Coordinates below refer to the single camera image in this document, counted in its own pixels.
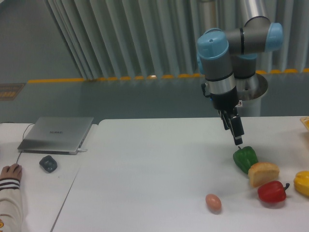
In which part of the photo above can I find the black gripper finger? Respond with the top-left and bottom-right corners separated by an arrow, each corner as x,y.
230,116 -> 244,145
220,111 -> 230,130

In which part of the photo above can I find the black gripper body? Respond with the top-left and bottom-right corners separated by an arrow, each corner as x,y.
210,87 -> 239,114

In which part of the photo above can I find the white striped sleeve forearm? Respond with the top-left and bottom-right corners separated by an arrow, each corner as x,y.
0,178 -> 23,232

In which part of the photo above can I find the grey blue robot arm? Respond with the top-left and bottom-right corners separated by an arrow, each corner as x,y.
197,0 -> 284,145

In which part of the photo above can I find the yellow basket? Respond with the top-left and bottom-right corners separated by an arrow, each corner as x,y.
300,116 -> 309,131

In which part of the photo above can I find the person's hand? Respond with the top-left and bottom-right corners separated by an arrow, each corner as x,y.
0,163 -> 22,181

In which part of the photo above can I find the green bell pepper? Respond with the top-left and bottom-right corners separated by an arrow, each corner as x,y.
233,146 -> 259,174

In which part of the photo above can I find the bread loaf piece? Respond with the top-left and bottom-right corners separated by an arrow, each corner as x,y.
248,162 -> 280,188

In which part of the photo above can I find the red bell pepper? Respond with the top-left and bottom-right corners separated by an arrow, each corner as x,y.
257,181 -> 290,203

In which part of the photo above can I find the brown egg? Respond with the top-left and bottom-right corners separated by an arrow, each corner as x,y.
205,194 -> 222,213

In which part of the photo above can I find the yellow bell pepper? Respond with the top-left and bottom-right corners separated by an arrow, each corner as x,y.
294,171 -> 309,197

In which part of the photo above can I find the silver laptop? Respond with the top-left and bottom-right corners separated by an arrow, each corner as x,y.
18,117 -> 94,155

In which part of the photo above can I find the black mouse cable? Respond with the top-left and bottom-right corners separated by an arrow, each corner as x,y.
14,122 -> 36,165

